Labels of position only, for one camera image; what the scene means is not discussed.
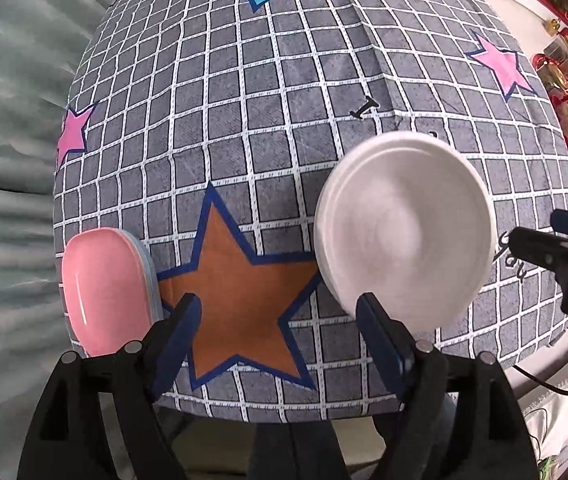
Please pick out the pink square plate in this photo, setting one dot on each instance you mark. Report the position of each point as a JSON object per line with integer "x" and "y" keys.
{"x": 109, "y": 290}

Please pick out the person's legs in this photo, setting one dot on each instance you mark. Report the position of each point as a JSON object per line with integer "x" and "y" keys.
{"x": 334, "y": 450}

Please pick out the checked tablecloth with stars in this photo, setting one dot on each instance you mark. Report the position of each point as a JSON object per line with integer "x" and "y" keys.
{"x": 264, "y": 125}

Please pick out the green curtain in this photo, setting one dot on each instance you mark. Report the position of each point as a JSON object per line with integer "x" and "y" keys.
{"x": 9, "y": 170}

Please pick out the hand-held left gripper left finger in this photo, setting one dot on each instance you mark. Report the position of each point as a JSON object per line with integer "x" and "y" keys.
{"x": 176, "y": 345}

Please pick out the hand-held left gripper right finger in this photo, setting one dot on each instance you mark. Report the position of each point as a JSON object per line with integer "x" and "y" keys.
{"x": 384, "y": 345}

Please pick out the blue square plate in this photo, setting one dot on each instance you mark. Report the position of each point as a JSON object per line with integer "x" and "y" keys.
{"x": 156, "y": 285}

